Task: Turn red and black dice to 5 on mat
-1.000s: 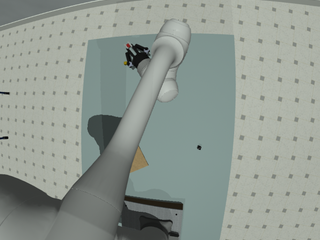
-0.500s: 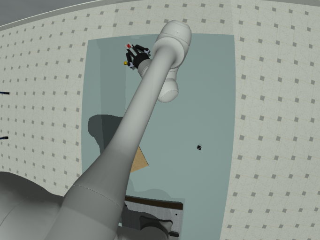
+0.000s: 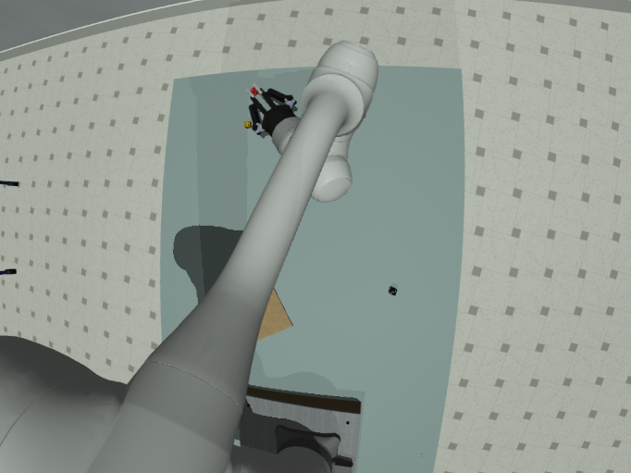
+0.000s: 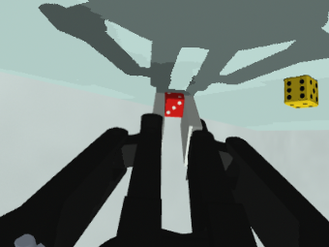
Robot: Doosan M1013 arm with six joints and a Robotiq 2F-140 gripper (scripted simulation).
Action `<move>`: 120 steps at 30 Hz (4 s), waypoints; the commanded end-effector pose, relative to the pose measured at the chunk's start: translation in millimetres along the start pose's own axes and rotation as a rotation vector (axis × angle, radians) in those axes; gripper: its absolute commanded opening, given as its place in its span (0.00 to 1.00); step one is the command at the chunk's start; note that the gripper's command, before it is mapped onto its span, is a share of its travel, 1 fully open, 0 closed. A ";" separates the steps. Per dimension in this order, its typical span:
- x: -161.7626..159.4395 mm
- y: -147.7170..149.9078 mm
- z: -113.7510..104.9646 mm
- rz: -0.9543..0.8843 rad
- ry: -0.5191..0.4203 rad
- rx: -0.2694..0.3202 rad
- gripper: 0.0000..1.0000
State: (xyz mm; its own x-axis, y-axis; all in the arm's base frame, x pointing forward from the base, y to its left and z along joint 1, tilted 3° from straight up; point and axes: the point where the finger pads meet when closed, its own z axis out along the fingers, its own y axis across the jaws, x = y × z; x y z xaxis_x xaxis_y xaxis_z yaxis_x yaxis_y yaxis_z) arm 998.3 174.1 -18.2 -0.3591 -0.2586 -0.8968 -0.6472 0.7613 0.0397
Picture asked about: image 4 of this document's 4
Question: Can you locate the yellow die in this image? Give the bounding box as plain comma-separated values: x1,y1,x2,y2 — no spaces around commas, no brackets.
284,75,318,108

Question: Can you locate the red die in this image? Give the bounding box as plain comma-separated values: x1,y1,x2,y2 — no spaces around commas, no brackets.
164,92,185,117

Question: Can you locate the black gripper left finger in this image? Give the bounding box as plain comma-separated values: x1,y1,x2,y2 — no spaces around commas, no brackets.
0,93,165,247

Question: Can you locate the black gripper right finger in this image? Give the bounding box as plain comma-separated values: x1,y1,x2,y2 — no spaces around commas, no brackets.
180,95,329,247

